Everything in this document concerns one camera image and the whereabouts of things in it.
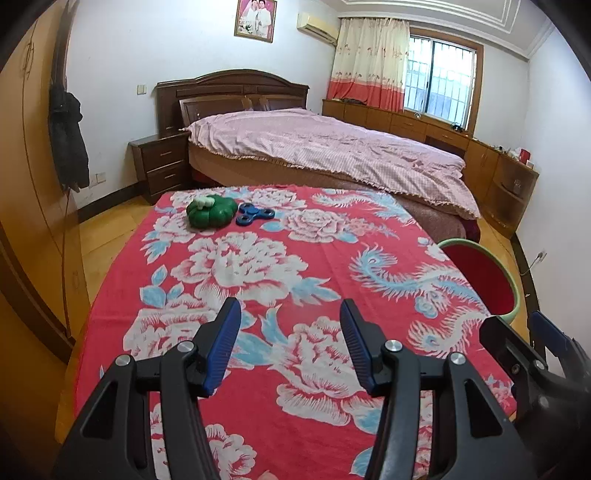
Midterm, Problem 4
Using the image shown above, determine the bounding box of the red bin with green rim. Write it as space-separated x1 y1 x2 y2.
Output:
438 238 521 324

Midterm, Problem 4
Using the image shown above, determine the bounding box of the wooden corner shelf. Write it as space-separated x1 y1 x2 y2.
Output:
481 154 539 238

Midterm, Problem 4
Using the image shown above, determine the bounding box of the long wooden cabinet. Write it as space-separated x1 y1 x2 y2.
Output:
321 98 501 204

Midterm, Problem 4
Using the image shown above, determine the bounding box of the wooden wardrobe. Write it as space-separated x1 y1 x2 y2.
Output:
1 1 89 471

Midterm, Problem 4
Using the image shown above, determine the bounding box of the red box on cabinet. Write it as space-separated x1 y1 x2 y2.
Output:
519 149 531 164

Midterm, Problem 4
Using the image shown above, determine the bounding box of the red floral tablecloth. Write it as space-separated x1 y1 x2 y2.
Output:
74 186 516 479

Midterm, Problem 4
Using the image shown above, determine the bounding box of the pink bed quilt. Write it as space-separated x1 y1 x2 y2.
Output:
185 108 480 220

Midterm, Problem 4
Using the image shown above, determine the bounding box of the green pumpkin toy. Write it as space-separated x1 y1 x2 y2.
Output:
185 194 238 230

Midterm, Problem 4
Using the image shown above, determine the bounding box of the blue fidget spinner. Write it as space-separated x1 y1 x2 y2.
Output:
235 203 276 227

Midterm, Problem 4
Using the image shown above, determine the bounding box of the window with bars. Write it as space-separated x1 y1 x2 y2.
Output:
404 27 484 135

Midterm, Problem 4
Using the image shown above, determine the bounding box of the dark wooden nightstand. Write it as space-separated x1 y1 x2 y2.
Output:
128 131 191 204

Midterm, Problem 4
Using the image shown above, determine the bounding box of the bed base brown cover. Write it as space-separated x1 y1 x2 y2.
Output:
188 143 481 243

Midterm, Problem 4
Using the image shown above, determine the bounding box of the black hanging jacket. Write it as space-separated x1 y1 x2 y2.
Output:
48 84 90 192

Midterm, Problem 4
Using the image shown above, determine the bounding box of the cream and red curtain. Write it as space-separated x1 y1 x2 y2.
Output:
327 18 411 112

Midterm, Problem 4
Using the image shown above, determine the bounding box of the dark wooden headboard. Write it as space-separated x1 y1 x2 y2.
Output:
155 69 310 135

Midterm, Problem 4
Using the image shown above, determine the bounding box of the framed wedding photo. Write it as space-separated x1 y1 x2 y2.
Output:
235 0 277 43

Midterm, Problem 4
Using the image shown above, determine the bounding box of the white wall air conditioner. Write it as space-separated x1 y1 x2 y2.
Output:
297 12 339 46

